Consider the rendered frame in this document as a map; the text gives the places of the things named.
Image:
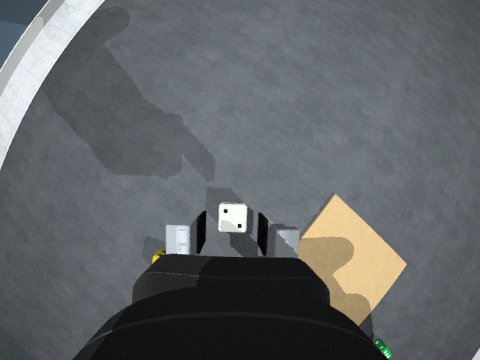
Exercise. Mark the green die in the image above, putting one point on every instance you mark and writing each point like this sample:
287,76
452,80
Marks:
383,348

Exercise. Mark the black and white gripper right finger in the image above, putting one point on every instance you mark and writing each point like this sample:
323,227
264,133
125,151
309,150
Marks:
275,239

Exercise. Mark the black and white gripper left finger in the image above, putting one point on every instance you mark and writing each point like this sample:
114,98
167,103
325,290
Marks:
188,236

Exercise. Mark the tan flat mat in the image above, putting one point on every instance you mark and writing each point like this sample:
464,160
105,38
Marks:
355,263

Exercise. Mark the yellow die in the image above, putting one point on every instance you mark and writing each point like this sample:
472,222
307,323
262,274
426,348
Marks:
158,254

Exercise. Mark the white die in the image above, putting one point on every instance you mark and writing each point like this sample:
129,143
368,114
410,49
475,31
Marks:
232,217

